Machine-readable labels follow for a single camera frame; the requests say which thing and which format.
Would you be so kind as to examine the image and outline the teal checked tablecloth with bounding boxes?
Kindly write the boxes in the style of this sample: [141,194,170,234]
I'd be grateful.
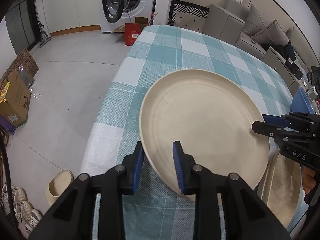
[80,25,310,240]

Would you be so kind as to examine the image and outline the upright vacuum cleaner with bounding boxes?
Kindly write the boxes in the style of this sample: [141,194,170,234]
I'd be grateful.
[36,12,53,48]

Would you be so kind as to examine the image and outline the beige plate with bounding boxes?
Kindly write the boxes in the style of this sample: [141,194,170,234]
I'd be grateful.
[257,152,301,228]
[139,69,270,202]

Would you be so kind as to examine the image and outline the brown cardboard box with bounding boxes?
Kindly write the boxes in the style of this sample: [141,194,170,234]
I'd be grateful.
[0,69,32,128]

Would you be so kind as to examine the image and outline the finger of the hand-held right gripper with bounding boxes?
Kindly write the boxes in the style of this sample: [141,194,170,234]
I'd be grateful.
[262,112,320,131]
[252,121,316,141]

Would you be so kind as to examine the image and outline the light grey cushion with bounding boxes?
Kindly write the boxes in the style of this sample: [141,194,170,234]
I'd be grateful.
[242,4,274,35]

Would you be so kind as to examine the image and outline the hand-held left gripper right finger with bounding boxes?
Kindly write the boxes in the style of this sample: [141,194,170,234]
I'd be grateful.
[172,141,292,240]

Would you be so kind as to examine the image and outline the white washing machine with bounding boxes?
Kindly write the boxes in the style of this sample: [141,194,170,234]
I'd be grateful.
[101,0,160,33]

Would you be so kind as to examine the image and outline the beige plastic basin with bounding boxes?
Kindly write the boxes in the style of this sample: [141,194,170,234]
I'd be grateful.
[45,169,75,207]

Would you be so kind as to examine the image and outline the purple crate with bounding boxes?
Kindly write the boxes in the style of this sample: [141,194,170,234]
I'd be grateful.
[0,115,17,135]

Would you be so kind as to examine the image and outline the grey sofa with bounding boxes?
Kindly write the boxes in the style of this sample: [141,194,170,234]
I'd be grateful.
[202,0,295,60]

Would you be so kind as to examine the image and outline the red cardboard box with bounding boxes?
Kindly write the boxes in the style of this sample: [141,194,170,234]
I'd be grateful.
[111,14,158,47]

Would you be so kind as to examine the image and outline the dark grey cushion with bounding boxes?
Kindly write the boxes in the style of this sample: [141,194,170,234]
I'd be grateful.
[252,20,290,47]

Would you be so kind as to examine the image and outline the person's right hand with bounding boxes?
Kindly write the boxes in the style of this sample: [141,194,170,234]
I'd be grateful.
[302,166,318,194]

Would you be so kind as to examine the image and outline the black cable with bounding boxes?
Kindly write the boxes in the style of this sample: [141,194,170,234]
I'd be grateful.
[0,135,15,230]

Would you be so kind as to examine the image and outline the brown patterned cardboard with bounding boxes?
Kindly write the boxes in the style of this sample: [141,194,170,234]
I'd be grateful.
[0,47,39,85]

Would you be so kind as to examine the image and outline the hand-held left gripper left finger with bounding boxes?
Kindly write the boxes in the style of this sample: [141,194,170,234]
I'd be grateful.
[29,141,145,240]

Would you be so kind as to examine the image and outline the dark backpack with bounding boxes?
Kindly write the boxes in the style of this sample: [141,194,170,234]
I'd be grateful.
[284,41,297,60]

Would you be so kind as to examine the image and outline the black box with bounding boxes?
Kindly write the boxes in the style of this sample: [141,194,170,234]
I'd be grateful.
[285,57,304,80]

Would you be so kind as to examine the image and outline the white lower kitchen cabinets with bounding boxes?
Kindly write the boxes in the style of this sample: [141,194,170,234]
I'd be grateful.
[35,0,103,37]

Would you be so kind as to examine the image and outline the grey side cabinet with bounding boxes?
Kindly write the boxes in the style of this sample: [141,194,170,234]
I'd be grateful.
[261,46,304,88]

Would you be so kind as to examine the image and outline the dark glass door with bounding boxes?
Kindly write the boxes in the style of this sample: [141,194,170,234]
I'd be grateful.
[5,0,38,53]

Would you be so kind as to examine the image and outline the white sneaker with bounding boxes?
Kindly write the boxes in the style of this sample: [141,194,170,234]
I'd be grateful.
[24,209,42,233]
[1,185,28,205]
[12,201,34,220]

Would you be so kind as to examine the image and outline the yellow packet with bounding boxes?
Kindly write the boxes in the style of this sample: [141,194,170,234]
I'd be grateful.
[0,82,10,103]

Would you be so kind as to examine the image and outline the clear plastic bag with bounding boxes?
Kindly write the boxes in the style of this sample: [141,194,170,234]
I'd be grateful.
[19,65,35,88]

